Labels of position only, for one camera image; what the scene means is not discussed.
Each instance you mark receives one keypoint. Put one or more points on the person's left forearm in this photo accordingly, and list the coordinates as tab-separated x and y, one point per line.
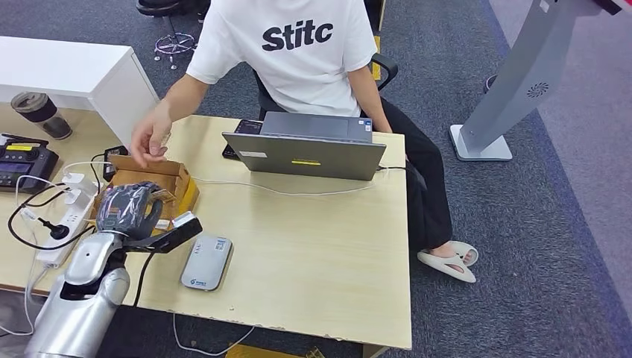
368	99

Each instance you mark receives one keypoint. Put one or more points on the white power strip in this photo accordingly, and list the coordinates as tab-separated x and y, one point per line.
69	232

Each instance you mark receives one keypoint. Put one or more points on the person's right forearm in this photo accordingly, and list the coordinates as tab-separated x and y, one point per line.
185	96

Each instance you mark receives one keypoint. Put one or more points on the beige slipper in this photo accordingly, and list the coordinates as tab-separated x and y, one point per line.
444	266
470	252

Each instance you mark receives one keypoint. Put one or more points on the person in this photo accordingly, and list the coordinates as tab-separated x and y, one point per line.
296	74

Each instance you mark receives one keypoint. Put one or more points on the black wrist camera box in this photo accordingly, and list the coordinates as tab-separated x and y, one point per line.
173	234

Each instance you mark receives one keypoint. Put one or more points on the grey card reader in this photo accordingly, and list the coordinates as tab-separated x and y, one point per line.
205	262

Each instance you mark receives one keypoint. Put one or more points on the yellow object under desk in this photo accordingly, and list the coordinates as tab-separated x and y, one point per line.
256	353

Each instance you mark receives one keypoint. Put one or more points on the black handheld controller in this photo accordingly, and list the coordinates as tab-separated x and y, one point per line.
23	165

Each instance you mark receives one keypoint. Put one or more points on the clear tumbler with dark lid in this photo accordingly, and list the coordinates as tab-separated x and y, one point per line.
39	113

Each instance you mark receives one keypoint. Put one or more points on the brown cardboard box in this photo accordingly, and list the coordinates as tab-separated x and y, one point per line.
173	178

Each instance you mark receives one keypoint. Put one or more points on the black smartphone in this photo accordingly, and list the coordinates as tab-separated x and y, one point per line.
248	126

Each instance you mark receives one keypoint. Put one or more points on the white charger plug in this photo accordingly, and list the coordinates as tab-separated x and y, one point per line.
73	196
74	179

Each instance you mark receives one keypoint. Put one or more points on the grey laptop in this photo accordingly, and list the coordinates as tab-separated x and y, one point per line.
306	155

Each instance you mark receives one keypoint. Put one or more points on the black shoe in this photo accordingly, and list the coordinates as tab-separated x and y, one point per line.
202	15

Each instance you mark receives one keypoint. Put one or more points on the black power adapter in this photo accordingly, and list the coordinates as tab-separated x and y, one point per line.
114	153

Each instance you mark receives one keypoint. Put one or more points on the white cabinet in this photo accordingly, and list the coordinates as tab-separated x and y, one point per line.
64	69

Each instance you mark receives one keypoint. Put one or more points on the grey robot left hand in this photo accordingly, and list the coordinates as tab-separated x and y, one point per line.
128	210

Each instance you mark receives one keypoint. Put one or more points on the grey kiosk stand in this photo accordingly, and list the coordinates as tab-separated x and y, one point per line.
518	84

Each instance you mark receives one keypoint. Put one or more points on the yellow strip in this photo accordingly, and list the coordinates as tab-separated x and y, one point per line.
376	64

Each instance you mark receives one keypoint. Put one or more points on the swivel chair with chrome base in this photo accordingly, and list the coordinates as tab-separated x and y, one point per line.
174	44

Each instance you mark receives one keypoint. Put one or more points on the person's right hand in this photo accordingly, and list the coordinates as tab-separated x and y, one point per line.
150	136

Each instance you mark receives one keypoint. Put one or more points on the white paper strip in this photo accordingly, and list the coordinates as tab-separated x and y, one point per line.
163	225

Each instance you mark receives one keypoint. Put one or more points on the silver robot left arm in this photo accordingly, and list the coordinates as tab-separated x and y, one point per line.
79	306

